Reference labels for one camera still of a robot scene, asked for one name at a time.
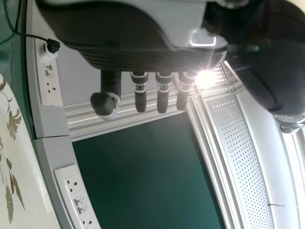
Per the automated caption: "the white ribbed frame rail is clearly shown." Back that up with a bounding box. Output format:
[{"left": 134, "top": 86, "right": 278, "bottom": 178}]
[{"left": 185, "top": 94, "right": 241, "bottom": 229}]

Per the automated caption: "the black power cord with plug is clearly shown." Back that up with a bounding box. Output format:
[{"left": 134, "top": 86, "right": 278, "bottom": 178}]
[{"left": 14, "top": 0, "right": 61, "bottom": 54}]

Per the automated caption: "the white socket strip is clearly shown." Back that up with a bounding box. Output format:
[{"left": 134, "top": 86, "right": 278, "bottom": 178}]
[
  {"left": 53, "top": 164, "right": 102, "bottom": 229},
  {"left": 35, "top": 39, "right": 64, "bottom": 107}
]

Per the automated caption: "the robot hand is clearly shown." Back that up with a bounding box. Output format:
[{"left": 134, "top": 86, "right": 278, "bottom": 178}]
[{"left": 35, "top": 0, "right": 305, "bottom": 135}]

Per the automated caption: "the plate with brown leaf pattern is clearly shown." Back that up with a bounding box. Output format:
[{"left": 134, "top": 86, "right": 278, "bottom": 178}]
[{"left": 0, "top": 73, "right": 60, "bottom": 229}]

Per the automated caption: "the grey cable duct segment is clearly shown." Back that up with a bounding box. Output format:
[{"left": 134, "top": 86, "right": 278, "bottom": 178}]
[
  {"left": 32, "top": 135, "right": 102, "bottom": 229},
  {"left": 25, "top": 0, "right": 72, "bottom": 140}
]

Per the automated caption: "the white perforated panel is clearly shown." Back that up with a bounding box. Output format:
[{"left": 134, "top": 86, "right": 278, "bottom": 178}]
[
  {"left": 204, "top": 95, "right": 276, "bottom": 229},
  {"left": 194, "top": 63, "right": 229, "bottom": 95}
]

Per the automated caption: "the white plug adapter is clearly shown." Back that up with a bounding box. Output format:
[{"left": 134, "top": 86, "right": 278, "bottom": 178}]
[{"left": 39, "top": 42, "right": 59, "bottom": 62}]

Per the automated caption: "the ribbed aluminium rail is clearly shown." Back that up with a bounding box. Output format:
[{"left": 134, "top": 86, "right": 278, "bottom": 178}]
[{"left": 63, "top": 92, "right": 198, "bottom": 142}]

